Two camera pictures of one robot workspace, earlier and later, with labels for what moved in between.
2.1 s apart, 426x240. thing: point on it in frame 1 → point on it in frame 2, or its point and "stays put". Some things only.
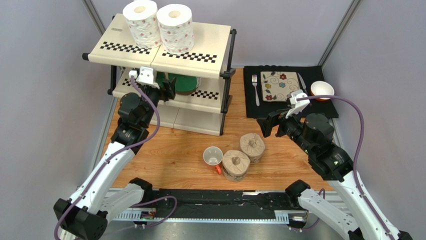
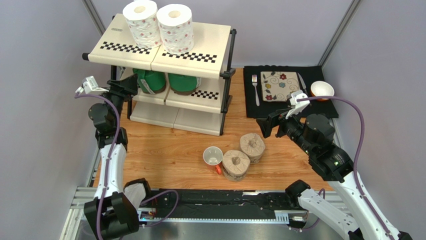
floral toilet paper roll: [142, 17] stays put
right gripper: [277, 123] stays put
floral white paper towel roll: [176, 30] stays put
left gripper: [169, 92] → [121, 89]
